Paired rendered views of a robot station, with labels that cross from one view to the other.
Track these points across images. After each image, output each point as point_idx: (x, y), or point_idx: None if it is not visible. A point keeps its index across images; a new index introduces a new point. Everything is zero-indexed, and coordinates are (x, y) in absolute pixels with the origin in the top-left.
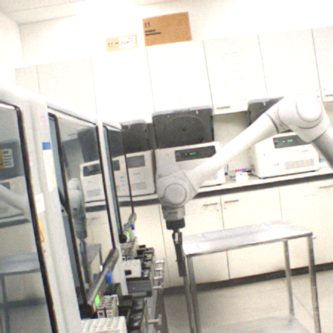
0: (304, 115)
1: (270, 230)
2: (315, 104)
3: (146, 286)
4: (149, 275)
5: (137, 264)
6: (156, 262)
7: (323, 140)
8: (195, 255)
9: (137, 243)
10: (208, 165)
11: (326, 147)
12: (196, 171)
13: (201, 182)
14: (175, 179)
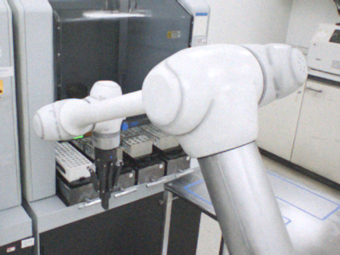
0: (144, 105)
1: (303, 224)
2: (167, 93)
3: (67, 194)
4: (86, 185)
5: (72, 169)
6: (178, 169)
7: (202, 172)
8: (170, 191)
9: (172, 141)
10: (86, 109)
11: (207, 188)
12: (74, 109)
13: (76, 125)
14: (44, 109)
